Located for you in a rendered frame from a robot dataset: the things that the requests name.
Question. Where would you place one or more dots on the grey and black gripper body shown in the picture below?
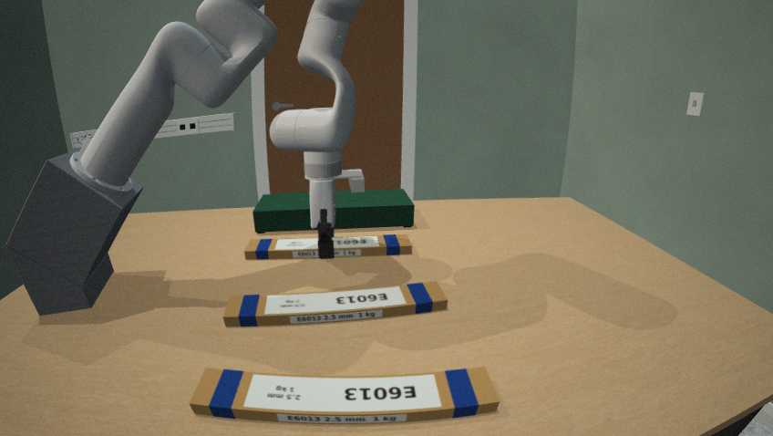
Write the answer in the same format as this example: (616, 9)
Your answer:
(322, 196)

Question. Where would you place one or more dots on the tan cardboard pack with blue bands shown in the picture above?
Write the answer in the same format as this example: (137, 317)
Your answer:
(237, 394)

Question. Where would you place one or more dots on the tan welding electrode pack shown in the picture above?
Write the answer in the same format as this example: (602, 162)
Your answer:
(348, 246)

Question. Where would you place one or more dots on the cardboard welding electrode pack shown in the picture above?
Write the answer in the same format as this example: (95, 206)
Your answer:
(334, 306)

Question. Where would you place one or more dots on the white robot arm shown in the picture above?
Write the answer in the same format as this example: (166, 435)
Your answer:
(180, 54)

